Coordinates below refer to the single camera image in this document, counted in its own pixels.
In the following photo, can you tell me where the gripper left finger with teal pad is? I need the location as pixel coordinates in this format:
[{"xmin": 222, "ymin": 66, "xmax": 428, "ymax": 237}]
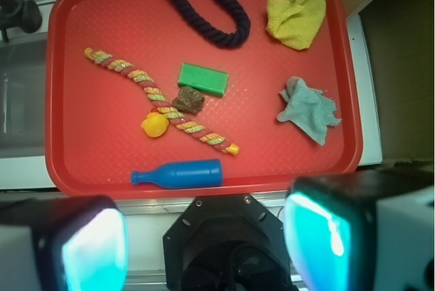
[{"xmin": 1, "ymin": 196, "xmax": 128, "ymax": 290}]

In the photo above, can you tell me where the red plastic tray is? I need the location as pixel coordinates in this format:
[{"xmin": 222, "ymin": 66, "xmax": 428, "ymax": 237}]
[{"xmin": 45, "ymin": 0, "xmax": 362, "ymax": 199}]

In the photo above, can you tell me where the multicolour twisted rope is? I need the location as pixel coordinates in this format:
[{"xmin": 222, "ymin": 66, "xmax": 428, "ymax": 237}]
[{"xmin": 84, "ymin": 47, "xmax": 241, "ymax": 156}]

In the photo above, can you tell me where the dark navy rope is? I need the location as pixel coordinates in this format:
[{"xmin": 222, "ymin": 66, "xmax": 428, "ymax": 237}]
[{"xmin": 156, "ymin": 0, "xmax": 251, "ymax": 49}]

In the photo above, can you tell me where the blue plastic bottle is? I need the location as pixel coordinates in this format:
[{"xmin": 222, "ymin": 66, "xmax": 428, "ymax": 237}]
[{"xmin": 130, "ymin": 159, "xmax": 224, "ymax": 189}]

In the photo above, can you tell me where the light blue cloth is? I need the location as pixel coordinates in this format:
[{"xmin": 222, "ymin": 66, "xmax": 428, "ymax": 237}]
[{"xmin": 277, "ymin": 76, "xmax": 342, "ymax": 146}]

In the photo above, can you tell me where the green rectangular block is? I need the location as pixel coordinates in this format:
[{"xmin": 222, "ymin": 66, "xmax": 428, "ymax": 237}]
[{"xmin": 177, "ymin": 63, "xmax": 228, "ymax": 97}]

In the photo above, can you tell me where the grey sink basin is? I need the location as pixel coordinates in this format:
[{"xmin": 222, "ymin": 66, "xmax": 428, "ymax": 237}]
[{"xmin": 1, "ymin": 33, "xmax": 48, "ymax": 158}]

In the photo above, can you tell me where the grey sink faucet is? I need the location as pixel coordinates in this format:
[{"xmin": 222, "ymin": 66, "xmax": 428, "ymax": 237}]
[{"xmin": 1, "ymin": 0, "xmax": 42, "ymax": 43}]

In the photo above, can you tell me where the brown cardboard panel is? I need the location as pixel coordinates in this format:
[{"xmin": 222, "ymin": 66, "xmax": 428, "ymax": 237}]
[{"xmin": 360, "ymin": 0, "xmax": 434, "ymax": 162}]

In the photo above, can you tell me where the yellow rubber duck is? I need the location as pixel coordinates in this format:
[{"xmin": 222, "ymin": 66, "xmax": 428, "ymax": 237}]
[{"xmin": 141, "ymin": 110, "xmax": 169, "ymax": 138}]

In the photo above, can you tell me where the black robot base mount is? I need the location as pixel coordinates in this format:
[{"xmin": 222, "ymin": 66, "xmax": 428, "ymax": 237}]
[{"xmin": 162, "ymin": 194, "xmax": 297, "ymax": 290}]

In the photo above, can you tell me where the yellow cloth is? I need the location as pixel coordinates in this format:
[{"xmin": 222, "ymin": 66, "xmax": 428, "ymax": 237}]
[{"xmin": 266, "ymin": 0, "xmax": 326, "ymax": 51}]

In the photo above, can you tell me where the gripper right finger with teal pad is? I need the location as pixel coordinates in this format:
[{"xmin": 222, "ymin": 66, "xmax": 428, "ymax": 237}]
[{"xmin": 283, "ymin": 169, "xmax": 434, "ymax": 290}]

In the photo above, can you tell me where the brown rock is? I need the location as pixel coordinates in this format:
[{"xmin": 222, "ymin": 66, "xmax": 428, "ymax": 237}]
[{"xmin": 172, "ymin": 86, "xmax": 205, "ymax": 114}]

